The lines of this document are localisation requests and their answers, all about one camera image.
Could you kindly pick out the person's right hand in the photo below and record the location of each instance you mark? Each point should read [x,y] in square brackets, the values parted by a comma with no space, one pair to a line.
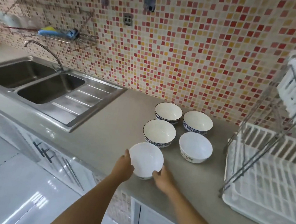
[165,182]

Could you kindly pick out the person's left hand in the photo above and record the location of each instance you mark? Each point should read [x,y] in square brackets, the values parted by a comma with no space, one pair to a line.
[122,169]

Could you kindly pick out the white cartoon print bowl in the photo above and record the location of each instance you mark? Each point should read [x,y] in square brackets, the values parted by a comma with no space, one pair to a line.
[195,147]
[145,160]

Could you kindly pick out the blue floral white bowl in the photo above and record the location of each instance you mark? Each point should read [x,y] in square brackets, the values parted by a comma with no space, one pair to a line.
[197,122]
[168,112]
[159,132]

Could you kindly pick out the white plastic dish rack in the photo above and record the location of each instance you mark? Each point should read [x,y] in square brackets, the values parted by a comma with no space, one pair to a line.
[236,204]

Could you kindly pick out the person's left forearm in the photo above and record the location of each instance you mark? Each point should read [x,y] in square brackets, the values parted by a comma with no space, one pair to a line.
[87,209]

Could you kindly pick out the person's right forearm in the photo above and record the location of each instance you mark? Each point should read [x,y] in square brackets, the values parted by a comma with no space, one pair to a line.
[194,223]

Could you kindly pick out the white lower cabinet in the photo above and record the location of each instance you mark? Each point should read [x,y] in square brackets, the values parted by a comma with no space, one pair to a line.
[152,221]

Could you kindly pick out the stainless steel double sink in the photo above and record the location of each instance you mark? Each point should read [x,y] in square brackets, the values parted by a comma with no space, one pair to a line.
[66,112]

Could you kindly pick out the curved steel faucet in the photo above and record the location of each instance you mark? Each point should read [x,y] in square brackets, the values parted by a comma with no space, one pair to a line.
[47,50]

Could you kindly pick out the blue yellow sponge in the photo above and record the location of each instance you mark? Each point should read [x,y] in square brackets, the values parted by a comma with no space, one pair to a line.
[49,31]

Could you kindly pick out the grey wall socket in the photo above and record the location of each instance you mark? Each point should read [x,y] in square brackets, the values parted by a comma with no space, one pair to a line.
[128,19]

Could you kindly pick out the steel wall hook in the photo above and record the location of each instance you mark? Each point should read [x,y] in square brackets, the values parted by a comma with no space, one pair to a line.
[149,4]

